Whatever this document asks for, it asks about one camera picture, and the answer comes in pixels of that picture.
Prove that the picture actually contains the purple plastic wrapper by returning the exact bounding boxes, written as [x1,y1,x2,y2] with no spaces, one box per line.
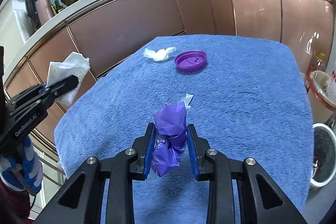
[151,94,194,177]

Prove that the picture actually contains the white black trash bin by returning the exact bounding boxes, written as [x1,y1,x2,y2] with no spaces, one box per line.
[310,123,335,188]

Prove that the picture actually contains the beige trash bin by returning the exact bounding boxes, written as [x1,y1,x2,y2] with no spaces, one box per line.
[307,71,335,123]

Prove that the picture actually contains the brown kitchen cabinets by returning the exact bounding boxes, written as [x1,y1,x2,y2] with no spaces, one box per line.
[3,0,336,188]

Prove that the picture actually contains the blue white gloved left hand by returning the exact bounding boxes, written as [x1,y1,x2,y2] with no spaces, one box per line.
[1,136,43,193]

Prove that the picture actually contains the pink thermos bottle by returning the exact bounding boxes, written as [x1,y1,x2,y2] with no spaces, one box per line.
[34,0,54,25]

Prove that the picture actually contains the blue towel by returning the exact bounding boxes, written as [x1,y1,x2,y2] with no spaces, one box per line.
[54,35,314,210]

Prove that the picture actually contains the small white tissue piece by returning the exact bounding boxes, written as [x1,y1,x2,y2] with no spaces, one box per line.
[143,47,176,62]

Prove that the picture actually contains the purple plastic lid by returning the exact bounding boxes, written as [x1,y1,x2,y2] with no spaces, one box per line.
[174,51,207,73]

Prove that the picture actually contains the yellow oil bottle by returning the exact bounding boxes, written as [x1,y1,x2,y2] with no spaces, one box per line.
[310,51,327,72]

